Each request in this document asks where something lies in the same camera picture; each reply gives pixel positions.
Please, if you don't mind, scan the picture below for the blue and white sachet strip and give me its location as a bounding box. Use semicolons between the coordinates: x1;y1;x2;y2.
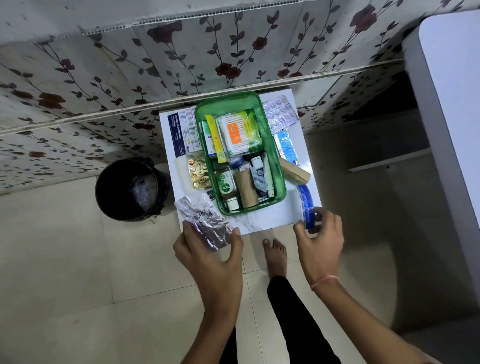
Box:
273;129;301;166

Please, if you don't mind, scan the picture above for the crumpled clear plastic wrapper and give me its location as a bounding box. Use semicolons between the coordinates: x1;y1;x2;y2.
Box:
129;174;159;211

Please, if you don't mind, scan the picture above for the flat silver blister pack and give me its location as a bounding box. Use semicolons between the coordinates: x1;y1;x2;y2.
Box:
262;95;300;135

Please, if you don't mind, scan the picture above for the person's right hand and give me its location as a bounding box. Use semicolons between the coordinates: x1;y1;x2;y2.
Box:
293;207;345;288

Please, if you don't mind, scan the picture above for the person's bare foot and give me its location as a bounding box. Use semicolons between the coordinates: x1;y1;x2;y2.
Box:
262;238;289;280

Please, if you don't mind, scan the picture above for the white ointment tube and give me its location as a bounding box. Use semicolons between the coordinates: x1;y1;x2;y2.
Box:
262;153;275;199

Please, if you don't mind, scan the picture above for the person's left forearm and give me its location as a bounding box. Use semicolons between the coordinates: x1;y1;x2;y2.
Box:
181;304;244;364

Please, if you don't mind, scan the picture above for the green and white medicine box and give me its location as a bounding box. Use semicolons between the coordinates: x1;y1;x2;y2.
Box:
200;121;217;158

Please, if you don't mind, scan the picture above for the antiseptic bottle with green label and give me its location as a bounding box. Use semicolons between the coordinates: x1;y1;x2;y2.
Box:
214;167;238;199

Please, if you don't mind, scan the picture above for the brown cardboard roll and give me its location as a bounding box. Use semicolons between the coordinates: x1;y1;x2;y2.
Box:
234;169;260;209

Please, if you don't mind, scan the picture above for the grey folded blister strip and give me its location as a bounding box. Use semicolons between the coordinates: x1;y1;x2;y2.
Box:
249;167;268;197

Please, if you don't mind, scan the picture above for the silver blister pack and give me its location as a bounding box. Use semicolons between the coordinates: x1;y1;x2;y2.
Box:
262;95;300;135
174;190;234;251

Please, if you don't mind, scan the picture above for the green plastic tray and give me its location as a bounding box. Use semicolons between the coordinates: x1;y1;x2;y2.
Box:
194;91;287;216

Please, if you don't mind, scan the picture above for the pink wrist thread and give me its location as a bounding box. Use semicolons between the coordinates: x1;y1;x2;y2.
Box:
310;275;340;292

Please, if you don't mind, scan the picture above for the cotton swab packet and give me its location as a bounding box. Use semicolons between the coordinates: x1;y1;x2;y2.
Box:
217;110;262;158

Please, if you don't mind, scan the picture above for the black trouser leg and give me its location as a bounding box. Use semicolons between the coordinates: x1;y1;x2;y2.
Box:
220;275;343;364

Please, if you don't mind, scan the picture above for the brown paper-wrapped bandage roll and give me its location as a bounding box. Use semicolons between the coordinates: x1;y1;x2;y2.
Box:
278;156;312;186

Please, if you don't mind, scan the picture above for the gold blister pack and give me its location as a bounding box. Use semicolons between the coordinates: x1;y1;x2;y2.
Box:
186;152;213;189

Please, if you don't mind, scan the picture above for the white shelf board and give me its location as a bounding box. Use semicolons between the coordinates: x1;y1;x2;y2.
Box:
348;147;433;173

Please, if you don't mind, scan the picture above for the person's left hand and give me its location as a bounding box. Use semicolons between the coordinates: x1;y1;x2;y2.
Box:
173;221;245;313

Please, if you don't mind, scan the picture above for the black dustbin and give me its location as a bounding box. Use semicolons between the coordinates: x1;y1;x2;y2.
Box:
94;157;170;222

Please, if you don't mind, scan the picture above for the yellow flat box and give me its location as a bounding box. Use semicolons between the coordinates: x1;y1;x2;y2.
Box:
204;114;228;164

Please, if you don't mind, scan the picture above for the person's right forearm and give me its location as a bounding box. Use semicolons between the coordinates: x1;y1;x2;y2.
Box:
312;279;436;364

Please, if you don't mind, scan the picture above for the white cabinet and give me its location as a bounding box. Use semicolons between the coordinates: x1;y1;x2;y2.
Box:
402;9;480;297

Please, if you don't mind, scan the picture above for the small white table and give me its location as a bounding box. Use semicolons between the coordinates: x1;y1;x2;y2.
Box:
158;88;323;237

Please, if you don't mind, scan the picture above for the white box with dark stripe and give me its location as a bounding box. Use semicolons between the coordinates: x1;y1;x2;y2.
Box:
167;107;203;159

